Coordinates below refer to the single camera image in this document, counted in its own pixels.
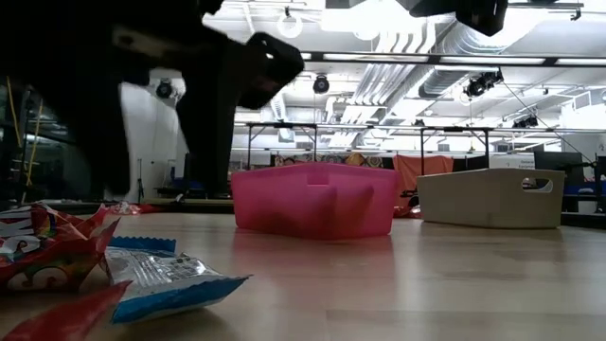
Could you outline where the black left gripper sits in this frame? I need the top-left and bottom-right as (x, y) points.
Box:
(56, 0), (307, 200)

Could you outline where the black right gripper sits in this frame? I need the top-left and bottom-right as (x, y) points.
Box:
(409, 0), (510, 38)

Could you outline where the red Skittles packet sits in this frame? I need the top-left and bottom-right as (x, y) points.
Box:
(0, 279), (134, 341)
(0, 203), (120, 293)
(107, 202), (165, 215)
(392, 203), (423, 220)

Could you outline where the blue and silver candy packet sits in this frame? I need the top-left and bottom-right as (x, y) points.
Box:
(101, 235), (251, 326)

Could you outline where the white plastic bin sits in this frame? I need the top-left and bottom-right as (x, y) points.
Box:
(416, 168), (567, 230)

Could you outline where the thin black tripod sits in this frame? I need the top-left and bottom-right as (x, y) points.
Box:
(135, 157), (146, 205)

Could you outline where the black overhead crossbeam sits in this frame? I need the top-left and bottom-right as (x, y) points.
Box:
(300, 50), (606, 68)

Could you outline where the pink plastic bin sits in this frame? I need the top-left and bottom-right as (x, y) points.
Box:
(230, 162), (400, 241)

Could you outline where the white sign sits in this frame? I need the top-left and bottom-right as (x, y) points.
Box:
(490, 153), (537, 171)

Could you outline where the orange cloth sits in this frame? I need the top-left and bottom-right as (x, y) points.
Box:
(391, 154), (455, 209)

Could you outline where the black computer monitor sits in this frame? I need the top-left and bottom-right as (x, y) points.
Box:
(533, 151), (584, 188)

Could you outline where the colourful patterned cloth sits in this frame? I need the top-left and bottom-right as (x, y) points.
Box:
(272, 152), (394, 168)

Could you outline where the black aluminium table frame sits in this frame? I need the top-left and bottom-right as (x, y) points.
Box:
(45, 197), (606, 229)

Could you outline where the black metal rig frame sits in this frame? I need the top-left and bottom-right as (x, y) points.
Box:
(245, 121), (319, 170)
(419, 126), (491, 165)

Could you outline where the white ceiling ring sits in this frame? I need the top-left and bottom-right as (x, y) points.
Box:
(276, 7), (305, 40)

